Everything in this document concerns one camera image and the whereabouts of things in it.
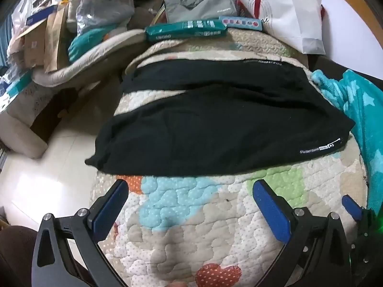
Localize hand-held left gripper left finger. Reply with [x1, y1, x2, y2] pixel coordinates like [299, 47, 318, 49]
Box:
[31, 179, 130, 287]

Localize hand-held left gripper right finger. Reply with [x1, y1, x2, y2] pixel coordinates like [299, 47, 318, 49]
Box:
[252, 179, 352, 287]

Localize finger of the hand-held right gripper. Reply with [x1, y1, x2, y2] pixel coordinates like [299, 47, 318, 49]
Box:
[342, 194, 365, 222]

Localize black pants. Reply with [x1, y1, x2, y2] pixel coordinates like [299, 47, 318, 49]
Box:
[85, 58, 356, 176]

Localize patchwork quilted blanket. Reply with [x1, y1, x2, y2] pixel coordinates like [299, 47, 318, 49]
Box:
[90, 31, 370, 287]

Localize person's brown trouser leg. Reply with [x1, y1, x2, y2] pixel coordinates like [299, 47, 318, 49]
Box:
[0, 226, 90, 287]

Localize teal star fleece blanket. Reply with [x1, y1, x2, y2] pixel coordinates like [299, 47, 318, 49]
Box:
[311, 69, 383, 216]

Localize beige sofa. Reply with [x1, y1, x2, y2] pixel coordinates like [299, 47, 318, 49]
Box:
[0, 81, 60, 159]

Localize beige padded cushion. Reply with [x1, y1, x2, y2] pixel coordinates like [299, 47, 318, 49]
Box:
[31, 29, 150, 87]

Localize teal cloth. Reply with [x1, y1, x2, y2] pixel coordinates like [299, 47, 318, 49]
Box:
[68, 28, 114, 63]

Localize brown paper bag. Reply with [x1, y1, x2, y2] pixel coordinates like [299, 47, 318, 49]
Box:
[44, 6, 71, 74]

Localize cardboard box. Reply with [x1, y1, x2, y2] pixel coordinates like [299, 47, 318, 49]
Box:
[12, 18, 48, 69]

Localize light blue flat box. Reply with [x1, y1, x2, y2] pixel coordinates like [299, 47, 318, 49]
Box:
[220, 16, 263, 32]

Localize teal paper ream packet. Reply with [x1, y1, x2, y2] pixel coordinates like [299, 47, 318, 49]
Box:
[145, 19, 228, 43]

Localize white paper bag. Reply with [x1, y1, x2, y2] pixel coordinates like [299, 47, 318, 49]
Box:
[236, 0, 327, 55]

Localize clear plastic bag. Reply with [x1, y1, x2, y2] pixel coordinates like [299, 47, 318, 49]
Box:
[67, 0, 135, 38]

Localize blue and white box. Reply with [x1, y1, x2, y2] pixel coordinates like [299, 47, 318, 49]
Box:
[25, 4, 59, 26]

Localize grey laptop bag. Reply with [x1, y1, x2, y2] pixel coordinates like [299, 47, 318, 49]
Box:
[164, 0, 238, 24]

